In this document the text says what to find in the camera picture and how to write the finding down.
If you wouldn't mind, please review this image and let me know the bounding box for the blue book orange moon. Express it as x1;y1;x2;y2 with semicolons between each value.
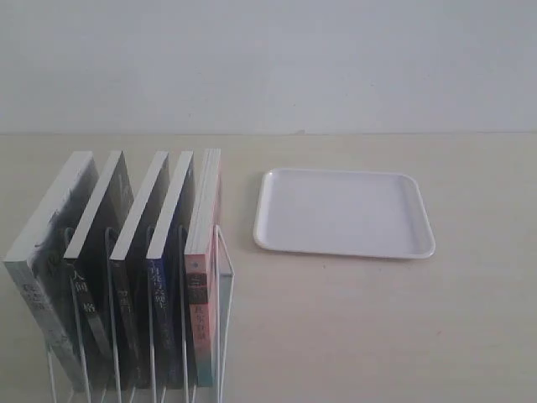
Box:
146;151;195;389

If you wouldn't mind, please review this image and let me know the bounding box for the pink red book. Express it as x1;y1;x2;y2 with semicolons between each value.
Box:
185;149;222;387

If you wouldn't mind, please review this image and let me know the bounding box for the dark brown book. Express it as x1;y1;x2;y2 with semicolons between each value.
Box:
110;151;169;389

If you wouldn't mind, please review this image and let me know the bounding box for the black book white title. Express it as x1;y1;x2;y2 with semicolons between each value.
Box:
64;150;133;363

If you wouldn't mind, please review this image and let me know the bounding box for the grey marbled book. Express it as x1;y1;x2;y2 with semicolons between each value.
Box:
3;151;98;391

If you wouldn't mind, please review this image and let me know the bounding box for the white plastic tray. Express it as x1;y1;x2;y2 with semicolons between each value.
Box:
253;168;435;259

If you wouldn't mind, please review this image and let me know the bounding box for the white wire book rack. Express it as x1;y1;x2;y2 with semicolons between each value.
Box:
67;225;234;402

